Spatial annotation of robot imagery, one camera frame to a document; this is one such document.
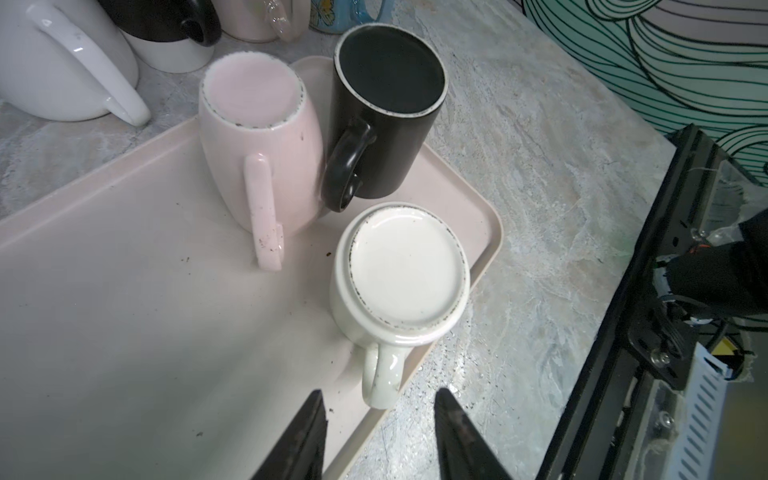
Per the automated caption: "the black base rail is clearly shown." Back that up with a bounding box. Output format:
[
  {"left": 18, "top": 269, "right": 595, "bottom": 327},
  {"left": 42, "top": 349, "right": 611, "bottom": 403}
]
[{"left": 533, "top": 123, "right": 768, "bottom": 480}]

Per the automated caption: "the beige silicone drying mat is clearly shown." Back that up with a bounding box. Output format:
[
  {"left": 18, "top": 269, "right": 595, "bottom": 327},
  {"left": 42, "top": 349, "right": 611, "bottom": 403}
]
[{"left": 0, "top": 55, "right": 504, "bottom": 480}]

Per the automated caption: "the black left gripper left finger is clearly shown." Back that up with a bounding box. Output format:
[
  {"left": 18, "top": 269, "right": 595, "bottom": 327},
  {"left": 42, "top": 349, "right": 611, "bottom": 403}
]
[{"left": 251, "top": 389, "right": 328, "bottom": 480}]

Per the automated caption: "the white slotted cable duct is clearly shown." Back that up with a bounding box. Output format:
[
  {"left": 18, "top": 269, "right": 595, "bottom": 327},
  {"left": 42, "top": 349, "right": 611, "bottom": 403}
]
[{"left": 662, "top": 344, "right": 731, "bottom": 479}]

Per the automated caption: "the cream white mug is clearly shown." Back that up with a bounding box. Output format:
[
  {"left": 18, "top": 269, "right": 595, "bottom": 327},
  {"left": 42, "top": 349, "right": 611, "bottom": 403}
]
[{"left": 329, "top": 202, "right": 470, "bottom": 410}]

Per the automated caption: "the light pink mug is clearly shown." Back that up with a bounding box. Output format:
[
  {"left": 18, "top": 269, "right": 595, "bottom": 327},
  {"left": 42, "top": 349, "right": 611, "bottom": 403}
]
[{"left": 198, "top": 52, "right": 324, "bottom": 271}]

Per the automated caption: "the black mug white base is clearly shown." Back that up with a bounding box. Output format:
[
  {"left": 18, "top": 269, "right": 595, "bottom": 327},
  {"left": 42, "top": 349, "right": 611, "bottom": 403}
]
[{"left": 99, "top": 0, "right": 222, "bottom": 73}]

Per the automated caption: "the blue butterfly mug yellow inside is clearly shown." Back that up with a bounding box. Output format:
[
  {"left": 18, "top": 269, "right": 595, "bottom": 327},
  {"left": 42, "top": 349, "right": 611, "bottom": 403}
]
[{"left": 309, "top": 0, "right": 395, "bottom": 35}]

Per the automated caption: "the white ribbed mug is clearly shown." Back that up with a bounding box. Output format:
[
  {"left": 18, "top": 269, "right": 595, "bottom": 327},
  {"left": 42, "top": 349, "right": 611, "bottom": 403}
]
[{"left": 1, "top": 1, "right": 151, "bottom": 127}]

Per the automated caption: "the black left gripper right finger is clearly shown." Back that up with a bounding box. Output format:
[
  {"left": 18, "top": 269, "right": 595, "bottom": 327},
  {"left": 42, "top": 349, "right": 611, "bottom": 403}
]
[{"left": 434, "top": 388, "right": 512, "bottom": 480}]

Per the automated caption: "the beige pink ribbed mug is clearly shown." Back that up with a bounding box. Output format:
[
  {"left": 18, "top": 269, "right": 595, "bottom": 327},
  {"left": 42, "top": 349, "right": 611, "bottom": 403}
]
[{"left": 212, "top": 0, "right": 311, "bottom": 43}]

